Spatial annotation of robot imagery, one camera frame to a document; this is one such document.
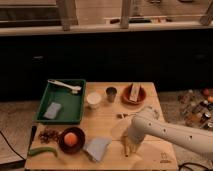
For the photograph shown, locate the black cable left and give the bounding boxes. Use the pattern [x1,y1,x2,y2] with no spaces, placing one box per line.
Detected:
[0,131,26,161]

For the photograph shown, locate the blue grey cloth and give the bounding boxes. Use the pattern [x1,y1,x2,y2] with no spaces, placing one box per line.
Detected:
[83,137,111,162]

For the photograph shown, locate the black cable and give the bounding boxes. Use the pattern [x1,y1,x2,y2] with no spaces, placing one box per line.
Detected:
[0,131,26,161]
[178,161,213,171]

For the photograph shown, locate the white paper cup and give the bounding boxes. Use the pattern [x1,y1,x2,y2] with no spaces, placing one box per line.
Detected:
[86,92,102,109]

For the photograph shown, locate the green chili pepper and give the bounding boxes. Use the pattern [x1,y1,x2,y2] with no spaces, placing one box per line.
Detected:
[28,147,58,157]

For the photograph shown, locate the metal fork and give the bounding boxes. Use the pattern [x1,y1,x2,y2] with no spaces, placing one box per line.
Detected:
[116,113,136,119]

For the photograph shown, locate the green plastic tray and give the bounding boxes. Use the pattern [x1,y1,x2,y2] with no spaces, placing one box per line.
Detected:
[36,79,86,125]

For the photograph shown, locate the small cardboard box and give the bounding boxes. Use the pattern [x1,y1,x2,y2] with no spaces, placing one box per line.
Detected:
[129,83,140,102]

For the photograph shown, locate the orange fruit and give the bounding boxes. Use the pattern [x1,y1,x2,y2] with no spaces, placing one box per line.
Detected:
[64,133,78,147]

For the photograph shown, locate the black cable right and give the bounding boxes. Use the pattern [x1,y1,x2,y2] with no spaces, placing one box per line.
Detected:
[178,161,213,171]

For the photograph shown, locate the yellow banana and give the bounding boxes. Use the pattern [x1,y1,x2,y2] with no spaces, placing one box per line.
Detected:
[122,135,137,157]

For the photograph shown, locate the small metal cup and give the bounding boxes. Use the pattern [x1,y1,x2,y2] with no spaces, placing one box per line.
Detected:
[106,87,117,103]

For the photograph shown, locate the dark brown bowl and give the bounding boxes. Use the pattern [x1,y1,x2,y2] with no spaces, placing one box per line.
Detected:
[58,127,85,154]

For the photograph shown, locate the grey blue sponge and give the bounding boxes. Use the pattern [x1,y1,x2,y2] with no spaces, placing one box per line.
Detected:
[43,102,62,119]

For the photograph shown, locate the spice bottle rack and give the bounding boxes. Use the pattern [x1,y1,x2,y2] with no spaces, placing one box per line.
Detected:
[178,89,213,131]

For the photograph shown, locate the dark grape bunch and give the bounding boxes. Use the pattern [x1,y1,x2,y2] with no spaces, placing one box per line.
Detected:
[38,129,59,143]

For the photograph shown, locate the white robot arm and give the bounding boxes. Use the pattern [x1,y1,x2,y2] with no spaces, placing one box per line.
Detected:
[127,106,213,160]

